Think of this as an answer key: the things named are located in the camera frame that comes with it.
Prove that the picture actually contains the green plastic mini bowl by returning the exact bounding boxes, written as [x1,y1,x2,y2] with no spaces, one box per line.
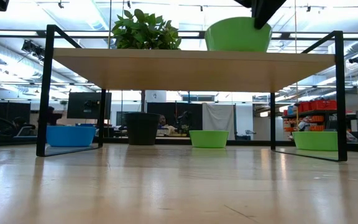
[204,16,273,53]
[292,131,338,152]
[189,129,229,149]

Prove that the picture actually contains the blue plastic mini bowl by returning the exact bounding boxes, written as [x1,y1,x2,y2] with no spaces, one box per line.
[46,125,97,148]

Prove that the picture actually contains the shelving rack with red bins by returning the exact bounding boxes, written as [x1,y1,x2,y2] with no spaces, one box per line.
[282,99,357,133]

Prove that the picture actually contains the white hanging cloth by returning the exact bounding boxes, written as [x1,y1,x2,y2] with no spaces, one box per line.
[201,103,236,141]

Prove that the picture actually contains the black partition panel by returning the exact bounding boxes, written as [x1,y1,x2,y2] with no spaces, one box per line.
[147,102,203,131]

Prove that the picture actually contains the person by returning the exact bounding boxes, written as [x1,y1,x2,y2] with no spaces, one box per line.
[297,116,312,132]
[158,114,177,136]
[47,106,63,126]

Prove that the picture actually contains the artificial plant in black pot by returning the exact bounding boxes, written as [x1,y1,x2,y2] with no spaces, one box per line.
[111,8,182,146]

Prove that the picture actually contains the black flat monitor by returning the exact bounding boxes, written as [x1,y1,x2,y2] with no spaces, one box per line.
[67,91,112,120]

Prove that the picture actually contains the office chair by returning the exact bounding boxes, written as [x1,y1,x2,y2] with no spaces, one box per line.
[11,116,37,138]

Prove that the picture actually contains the black aluminium rig frame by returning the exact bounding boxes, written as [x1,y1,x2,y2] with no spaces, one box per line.
[0,135,358,154]

